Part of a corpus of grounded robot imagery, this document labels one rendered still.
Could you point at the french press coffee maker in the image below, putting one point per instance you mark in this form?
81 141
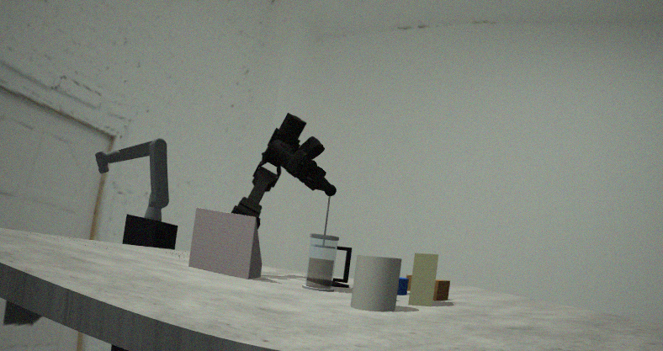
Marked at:
322 258

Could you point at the blue round disc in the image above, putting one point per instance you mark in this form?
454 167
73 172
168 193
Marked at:
403 283

